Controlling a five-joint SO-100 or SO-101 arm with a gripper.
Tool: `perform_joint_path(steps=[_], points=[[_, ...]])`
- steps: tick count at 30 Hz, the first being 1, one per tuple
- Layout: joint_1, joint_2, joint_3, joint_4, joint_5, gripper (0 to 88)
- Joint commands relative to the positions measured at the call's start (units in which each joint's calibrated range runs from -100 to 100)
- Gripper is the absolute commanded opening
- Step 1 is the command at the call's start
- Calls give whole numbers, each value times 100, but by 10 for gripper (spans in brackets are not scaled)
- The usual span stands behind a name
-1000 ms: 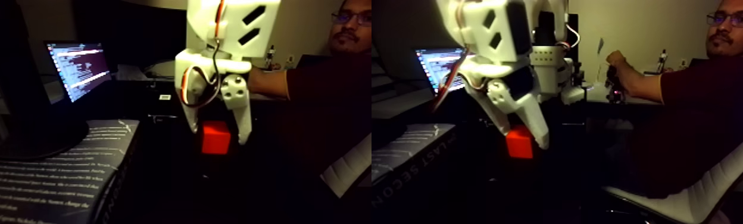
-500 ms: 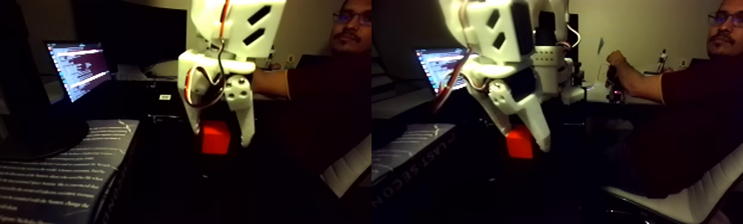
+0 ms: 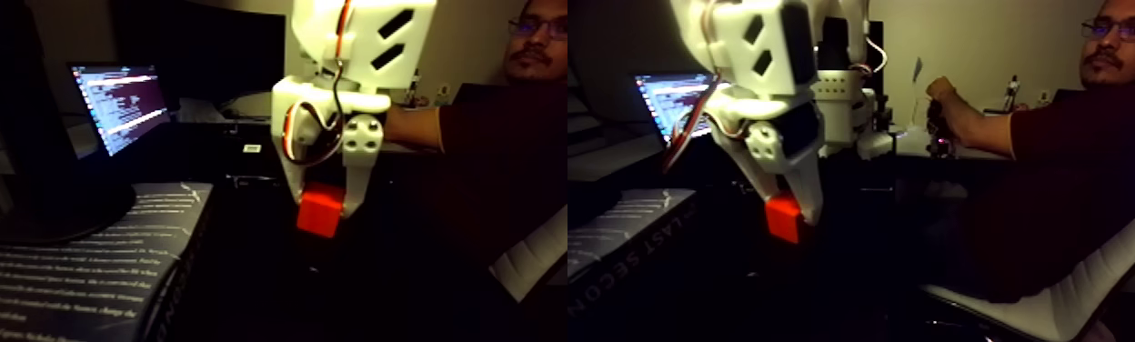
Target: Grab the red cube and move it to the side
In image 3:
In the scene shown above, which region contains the red cube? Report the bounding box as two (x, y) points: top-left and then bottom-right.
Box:
(296, 183), (347, 239)

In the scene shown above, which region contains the dark leader arm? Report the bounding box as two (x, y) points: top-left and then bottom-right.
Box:
(925, 103), (957, 160)

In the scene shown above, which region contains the person's right hand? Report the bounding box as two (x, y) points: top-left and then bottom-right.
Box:
(924, 76), (964, 116)

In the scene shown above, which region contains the black wide monitor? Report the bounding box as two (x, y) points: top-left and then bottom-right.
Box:
(112, 0), (288, 108)

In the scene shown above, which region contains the open laptop with lit screen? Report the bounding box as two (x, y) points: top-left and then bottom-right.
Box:
(67, 62), (173, 159)

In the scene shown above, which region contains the large black monitor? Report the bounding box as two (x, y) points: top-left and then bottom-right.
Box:
(0, 0), (137, 247)

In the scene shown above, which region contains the dark book with white text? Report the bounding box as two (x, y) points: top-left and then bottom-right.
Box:
(0, 181), (216, 342)

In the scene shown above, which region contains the small figurine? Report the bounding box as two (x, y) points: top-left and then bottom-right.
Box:
(1003, 72), (1023, 114)

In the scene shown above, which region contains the white office chair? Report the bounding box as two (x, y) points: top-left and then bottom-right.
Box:
(920, 205), (1135, 342)

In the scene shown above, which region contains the person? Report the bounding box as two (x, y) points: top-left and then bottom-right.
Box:
(923, 0), (1135, 307)

